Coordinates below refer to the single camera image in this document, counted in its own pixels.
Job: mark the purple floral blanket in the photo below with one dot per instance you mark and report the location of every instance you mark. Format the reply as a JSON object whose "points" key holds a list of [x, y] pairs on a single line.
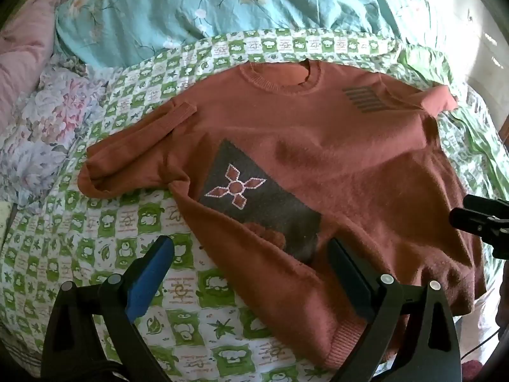
{"points": [[51, 127]]}

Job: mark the pink quilt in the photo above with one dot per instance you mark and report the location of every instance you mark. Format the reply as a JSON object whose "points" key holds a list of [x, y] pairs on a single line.
{"points": [[24, 47]]}

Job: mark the teal floral quilt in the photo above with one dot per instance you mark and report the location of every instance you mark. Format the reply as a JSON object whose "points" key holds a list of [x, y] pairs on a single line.
{"points": [[199, 8]]}

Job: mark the green checked blanket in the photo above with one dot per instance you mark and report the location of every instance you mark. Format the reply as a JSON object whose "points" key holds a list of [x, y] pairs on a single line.
{"points": [[119, 227]]}

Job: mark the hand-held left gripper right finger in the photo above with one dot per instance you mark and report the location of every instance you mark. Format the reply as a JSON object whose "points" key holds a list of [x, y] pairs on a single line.
{"points": [[349, 276]]}

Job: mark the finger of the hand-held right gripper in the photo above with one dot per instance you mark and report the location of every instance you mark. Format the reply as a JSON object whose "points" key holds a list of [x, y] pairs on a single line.
{"points": [[475, 219]]}

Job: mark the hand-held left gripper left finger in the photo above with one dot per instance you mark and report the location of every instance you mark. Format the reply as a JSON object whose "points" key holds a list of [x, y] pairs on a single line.
{"points": [[150, 280]]}

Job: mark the red-brown knit sweater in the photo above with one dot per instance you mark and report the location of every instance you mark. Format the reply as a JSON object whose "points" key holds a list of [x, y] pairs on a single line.
{"points": [[338, 159]]}

